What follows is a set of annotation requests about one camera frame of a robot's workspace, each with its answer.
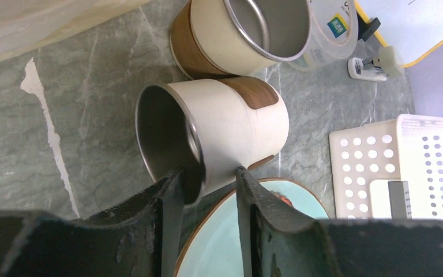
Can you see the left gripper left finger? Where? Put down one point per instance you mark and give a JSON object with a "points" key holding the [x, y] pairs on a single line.
{"points": [[137, 237]]}

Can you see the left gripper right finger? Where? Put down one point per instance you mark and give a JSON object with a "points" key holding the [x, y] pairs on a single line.
{"points": [[279, 240]]}

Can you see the white mug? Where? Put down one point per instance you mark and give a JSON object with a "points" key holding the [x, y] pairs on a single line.
{"points": [[210, 128]]}

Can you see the white plastic basket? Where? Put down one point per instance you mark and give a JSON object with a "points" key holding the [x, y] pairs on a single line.
{"points": [[389, 168]]}

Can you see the orange fried piece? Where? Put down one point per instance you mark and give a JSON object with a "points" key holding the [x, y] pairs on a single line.
{"points": [[283, 198]]}

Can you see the light blue flower plate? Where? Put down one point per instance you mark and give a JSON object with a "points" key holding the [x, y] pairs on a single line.
{"points": [[213, 249]]}

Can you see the grey stapler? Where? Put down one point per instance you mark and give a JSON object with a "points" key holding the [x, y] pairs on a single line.
{"points": [[385, 64]]}

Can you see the upright steel lined mug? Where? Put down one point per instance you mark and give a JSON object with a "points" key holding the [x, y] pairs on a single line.
{"points": [[217, 39]]}

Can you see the trash bin with bag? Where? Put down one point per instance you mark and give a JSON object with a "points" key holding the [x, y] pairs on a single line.
{"points": [[27, 25]]}

